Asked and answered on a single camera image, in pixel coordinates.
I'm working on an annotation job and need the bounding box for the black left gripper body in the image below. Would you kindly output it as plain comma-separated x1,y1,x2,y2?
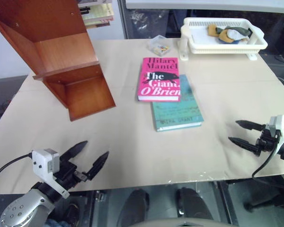
53,157,89,190

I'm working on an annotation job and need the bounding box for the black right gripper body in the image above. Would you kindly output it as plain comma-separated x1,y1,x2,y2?
255,127,279,157

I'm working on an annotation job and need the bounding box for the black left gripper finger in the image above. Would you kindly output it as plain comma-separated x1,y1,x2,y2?
60,141,89,163
86,151,109,181

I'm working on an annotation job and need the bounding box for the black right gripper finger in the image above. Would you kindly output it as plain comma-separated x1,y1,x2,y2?
228,136,261,153
235,120,267,132

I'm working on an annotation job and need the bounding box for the teal hardcover book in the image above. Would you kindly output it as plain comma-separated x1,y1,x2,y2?
151,74,204,132

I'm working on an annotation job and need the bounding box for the brown wooden bookshelf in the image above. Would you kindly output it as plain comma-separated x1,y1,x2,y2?
0,0,116,122

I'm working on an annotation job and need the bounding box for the pink hardcover book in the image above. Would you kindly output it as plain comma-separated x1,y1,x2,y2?
136,57,182,103

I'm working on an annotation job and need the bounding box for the beige table cover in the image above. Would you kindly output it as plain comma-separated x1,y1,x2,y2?
0,39,284,192

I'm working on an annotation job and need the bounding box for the black chair base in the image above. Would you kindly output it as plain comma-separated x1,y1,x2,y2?
243,184,284,214

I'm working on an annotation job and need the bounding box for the dark rounded shape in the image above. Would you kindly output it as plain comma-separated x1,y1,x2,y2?
176,187,214,223

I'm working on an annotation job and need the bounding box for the blue cloth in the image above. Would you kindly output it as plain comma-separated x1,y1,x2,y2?
217,37,240,45

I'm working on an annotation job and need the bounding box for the white cloth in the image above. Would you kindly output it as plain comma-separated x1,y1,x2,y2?
226,29,246,42

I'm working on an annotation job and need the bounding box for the dark green cloth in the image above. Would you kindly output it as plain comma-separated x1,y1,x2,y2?
215,26,253,38

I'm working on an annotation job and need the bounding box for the white plastic basket tray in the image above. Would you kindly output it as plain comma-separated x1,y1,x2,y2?
180,17,268,61

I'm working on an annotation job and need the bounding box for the mustard yellow cloth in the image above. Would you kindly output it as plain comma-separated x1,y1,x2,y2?
207,24,230,43

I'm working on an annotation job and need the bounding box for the small clear plastic box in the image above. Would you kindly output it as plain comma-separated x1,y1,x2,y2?
148,35,173,54

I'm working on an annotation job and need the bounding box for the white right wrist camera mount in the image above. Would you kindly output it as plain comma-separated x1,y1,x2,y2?
266,114,284,155

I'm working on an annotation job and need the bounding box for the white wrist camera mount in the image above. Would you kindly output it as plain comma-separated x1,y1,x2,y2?
266,114,284,155
32,148,71,199

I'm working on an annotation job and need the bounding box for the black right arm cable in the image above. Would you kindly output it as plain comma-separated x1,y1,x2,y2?
251,132,284,192

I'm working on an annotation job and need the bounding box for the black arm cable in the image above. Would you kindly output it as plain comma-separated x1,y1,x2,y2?
251,132,284,192
0,153,34,185

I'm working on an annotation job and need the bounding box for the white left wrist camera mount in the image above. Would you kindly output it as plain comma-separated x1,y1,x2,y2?
32,148,71,199

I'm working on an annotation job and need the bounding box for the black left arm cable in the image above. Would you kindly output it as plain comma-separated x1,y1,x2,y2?
0,153,34,185

